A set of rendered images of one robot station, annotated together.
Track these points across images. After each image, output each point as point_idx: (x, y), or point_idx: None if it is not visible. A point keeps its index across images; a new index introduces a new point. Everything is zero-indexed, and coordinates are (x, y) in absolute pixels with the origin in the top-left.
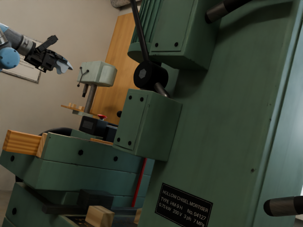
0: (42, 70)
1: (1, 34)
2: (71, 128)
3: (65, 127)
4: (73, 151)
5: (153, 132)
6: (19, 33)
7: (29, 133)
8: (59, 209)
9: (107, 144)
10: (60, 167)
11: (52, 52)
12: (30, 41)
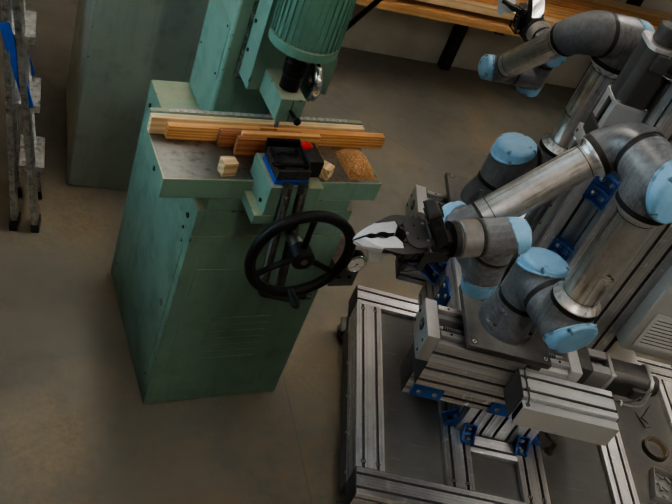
0: (405, 269)
1: (485, 195)
2: (317, 211)
3: (325, 211)
4: None
5: None
6: (485, 218)
7: (371, 136)
8: None
9: (312, 119)
10: None
11: (413, 220)
12: (459, 219)
